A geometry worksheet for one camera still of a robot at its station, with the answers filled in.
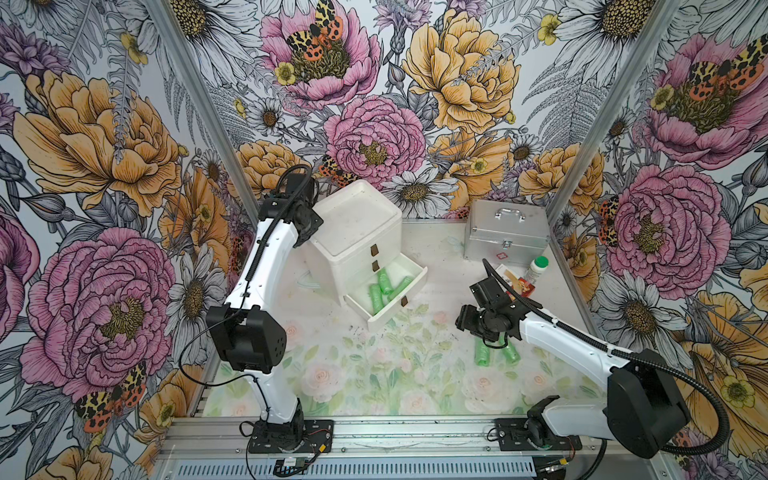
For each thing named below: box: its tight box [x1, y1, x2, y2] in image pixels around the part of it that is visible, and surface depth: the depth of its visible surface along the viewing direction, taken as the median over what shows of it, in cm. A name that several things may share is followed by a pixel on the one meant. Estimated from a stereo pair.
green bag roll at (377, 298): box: [370, 284, 384, 315], surface depth 99 cm
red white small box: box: [495, 263, 535, 301], surface depth 101 cm
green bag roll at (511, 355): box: [502, 341, 521, 366], surface depth 87 cm
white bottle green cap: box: [527, 255, 549, 284], surface depth 101 cm
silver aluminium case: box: [463, 199, 550, 266], surface depth 104 cm
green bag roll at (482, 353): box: [475, 337, 491, 367], surface depth 87 cm
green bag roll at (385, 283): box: [378, 267, 393, 295], surface depth 101 cm
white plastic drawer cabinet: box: [309, 180, 428, 327], surface depth 92 cm
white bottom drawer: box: [343, 253, 429, 332], surface depth 99 cm
